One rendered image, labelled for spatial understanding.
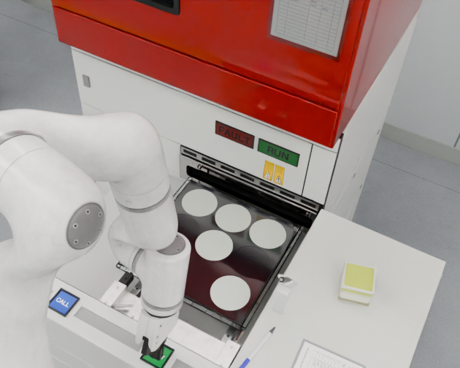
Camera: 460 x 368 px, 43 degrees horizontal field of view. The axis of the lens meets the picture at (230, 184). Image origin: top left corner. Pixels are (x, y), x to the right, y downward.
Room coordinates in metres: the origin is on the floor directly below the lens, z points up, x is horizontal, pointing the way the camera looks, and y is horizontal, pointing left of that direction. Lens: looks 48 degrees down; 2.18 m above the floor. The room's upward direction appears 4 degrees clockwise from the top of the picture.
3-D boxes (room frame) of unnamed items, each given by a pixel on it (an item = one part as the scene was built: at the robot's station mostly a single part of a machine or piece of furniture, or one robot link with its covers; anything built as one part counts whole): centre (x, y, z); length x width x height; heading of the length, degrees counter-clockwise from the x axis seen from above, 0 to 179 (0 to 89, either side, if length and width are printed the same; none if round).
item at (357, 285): (0.78, -0.32, 1.00); 0.07 x 0.07 x 0.07; 80
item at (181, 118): (1.22, 0.11, 1.02); 0.82 x 0.03 x 0.40; 65
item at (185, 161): (1.13, -0.05, 0.89); 0.44 x 0.02 x 0.10; 65
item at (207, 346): (0.69, 0.13, 0.87); 0.36 x 0.08 x 0.03; 65
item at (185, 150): (1.14, -0.05, 0.96); 0.44 x 0.01 x 0.02; 65
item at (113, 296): (0.75, 0.27, 0.89); 0.08 x 0.03 x 0.03; 155
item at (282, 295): (0.73, -0.14, 1.03); 0.06 x 0.04 x 0.13; 155
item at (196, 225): (0.93, 0.03, 0.90); 0.34 x 0.34 x 0.01; 65
